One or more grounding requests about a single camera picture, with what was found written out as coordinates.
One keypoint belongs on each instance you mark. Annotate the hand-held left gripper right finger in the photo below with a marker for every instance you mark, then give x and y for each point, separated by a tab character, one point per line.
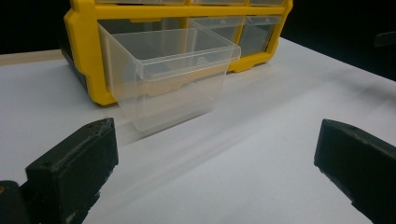
358	158

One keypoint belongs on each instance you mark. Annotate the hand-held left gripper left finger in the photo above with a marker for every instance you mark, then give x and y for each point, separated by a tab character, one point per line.
71	168

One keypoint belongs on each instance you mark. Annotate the yellow drawer organizer cabinet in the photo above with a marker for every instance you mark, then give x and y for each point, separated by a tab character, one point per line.
81	46

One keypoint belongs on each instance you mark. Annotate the large clear plastic drawer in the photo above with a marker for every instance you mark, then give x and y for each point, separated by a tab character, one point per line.
162	77

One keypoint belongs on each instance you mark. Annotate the small clear plastic drawer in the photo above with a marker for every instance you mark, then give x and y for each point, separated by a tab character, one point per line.
258	34
218	26

